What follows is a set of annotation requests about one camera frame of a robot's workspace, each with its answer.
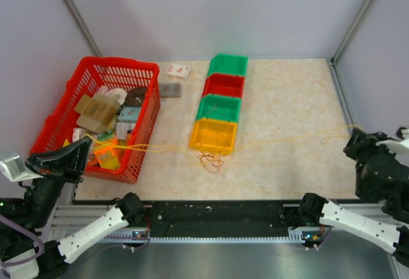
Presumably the white red snack packet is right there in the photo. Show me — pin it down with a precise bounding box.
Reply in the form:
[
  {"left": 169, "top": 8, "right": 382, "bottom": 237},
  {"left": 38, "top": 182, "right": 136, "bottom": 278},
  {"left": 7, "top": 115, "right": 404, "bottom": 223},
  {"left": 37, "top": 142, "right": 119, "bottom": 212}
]
[{"left": 165, "top": 63, "right": 190, "bottom": 80}]

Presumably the brown cardboard box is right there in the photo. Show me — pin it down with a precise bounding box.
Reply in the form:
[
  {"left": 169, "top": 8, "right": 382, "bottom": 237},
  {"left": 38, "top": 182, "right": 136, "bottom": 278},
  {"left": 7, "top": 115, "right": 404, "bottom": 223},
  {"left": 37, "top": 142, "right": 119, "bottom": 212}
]
[{"left": 74, "top": 93, "right": 120, "bottom": 133}]

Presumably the orange juice carton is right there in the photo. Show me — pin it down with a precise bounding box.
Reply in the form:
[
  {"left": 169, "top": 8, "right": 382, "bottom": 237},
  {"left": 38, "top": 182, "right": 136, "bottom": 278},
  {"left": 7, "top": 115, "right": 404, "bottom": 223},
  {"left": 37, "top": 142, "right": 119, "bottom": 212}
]
[{"left": 93, "top": 135, "right": 124, "bottom": 170}]

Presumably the yellow plastic bin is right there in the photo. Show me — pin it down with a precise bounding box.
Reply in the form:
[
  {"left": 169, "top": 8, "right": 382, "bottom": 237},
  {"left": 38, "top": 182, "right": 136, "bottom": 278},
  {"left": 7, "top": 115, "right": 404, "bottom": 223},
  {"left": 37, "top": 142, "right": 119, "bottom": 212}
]
[{"left": 189, "top": 118, "right": 238, "bottom": 155}]

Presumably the red plastic basket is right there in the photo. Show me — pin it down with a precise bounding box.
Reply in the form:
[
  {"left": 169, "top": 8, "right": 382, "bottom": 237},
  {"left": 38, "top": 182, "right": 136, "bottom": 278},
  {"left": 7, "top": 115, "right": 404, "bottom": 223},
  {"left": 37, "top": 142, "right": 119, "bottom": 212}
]
[{"left": 30, "top": 56, "right": 160, "bottom": 184}]

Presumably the near green plastic bin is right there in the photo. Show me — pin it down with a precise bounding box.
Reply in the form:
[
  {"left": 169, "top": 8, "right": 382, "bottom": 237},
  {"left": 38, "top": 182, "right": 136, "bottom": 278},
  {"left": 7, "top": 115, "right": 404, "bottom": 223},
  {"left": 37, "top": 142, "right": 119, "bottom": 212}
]
[{"left": 196, "top": 94, "right": 242, "bottom": 123}]

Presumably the green plastic bin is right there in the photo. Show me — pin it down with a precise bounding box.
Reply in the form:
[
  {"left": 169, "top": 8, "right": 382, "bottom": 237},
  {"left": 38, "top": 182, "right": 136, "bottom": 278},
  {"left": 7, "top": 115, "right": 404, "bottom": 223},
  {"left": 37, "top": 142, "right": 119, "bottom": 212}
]
[
  {"left": 207, "top": 54, "right": 249, "bottom": 77},
  {"left": 196, "top": 94, "right": 242, "bottom": 123}
]

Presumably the chocolate donut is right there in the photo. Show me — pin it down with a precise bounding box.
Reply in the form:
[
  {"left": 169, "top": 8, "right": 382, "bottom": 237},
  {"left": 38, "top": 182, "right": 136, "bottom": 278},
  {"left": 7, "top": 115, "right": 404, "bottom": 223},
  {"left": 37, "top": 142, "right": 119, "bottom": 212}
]
[{"left": 125, "top": 87, "right": 148, "bottom": 107}]

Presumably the red plastic bin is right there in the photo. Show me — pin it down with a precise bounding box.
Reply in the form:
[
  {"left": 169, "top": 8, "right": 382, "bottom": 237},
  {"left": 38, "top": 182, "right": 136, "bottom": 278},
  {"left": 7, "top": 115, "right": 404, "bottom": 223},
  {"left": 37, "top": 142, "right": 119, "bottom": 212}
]
[{"left": 202, "top": 73, "right": 245, "bottom": 98}]

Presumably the teal snack box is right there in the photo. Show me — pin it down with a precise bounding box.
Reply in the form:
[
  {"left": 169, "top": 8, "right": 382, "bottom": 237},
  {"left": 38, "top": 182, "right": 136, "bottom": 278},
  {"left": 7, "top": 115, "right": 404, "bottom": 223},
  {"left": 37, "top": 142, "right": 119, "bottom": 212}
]
[{"left": 118, "top": 107, "right": 141, "bottom": 123}]

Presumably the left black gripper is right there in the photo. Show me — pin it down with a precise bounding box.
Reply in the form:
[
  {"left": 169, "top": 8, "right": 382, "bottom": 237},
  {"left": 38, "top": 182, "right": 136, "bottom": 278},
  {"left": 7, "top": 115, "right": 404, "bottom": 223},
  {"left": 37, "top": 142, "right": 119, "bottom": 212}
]
[{"left": 23, "top": 135, "right": 95, "bottom": 227}]

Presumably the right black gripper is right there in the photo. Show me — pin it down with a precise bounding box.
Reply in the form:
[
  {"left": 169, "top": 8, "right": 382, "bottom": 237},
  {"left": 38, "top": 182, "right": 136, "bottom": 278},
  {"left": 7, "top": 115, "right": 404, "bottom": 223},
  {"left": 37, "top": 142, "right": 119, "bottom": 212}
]
[{"left": 341, "top": 126, "right": 400, "bottom": 198}]

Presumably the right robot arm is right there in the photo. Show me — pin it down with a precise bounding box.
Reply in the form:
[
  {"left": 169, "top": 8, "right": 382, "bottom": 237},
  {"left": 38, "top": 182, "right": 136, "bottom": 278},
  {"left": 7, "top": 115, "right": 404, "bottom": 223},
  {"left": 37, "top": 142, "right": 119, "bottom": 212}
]
[{"left": 298, "top": 127, "right": 408, "bottom": 266}]

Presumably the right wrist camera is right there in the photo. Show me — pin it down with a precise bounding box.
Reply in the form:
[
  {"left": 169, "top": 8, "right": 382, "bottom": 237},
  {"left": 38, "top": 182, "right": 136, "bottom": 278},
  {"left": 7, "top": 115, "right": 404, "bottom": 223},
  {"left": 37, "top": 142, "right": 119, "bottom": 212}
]
[{"left": 376, "top": 126, "right": 408, "bottom": 156}]

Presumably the grey snack packet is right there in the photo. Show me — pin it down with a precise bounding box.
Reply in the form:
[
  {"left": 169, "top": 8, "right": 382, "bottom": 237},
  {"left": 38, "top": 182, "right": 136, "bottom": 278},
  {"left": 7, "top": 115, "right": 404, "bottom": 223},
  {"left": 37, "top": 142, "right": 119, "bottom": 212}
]
[{"left": 158, "top": 82, "right": 182, "bottom": 98}]

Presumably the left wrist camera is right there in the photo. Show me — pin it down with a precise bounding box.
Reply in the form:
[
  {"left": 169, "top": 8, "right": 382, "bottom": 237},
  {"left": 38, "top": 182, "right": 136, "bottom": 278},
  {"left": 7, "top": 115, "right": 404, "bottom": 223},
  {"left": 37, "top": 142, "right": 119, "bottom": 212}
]
[{"left": 1, "top": 153, "right": 29, "bottom": 183}]

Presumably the far green plastic bin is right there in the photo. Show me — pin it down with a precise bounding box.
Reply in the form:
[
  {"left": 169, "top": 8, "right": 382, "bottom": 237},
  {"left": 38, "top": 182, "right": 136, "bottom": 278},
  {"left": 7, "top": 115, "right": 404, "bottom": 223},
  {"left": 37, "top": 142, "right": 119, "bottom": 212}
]
[{"left": 207, "top": 54, "right": 249, "bottom": 77}]

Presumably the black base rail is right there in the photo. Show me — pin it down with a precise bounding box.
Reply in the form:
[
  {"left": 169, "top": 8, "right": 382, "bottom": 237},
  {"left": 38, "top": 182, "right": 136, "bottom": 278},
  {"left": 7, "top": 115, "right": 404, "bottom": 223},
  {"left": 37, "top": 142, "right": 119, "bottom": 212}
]
[{"left": 130, "top": 200, "right": 307, "bottom": 239}]

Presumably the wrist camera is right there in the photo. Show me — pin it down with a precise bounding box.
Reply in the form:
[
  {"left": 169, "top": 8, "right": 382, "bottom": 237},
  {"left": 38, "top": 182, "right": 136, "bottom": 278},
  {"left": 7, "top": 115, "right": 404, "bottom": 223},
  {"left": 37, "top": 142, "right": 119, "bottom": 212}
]
[
  {"left": 376, "top": 126, "right": 408, "bottom": 156},
  {"left": 1, "top": 153, "right": 29, "bottom": 183}
]

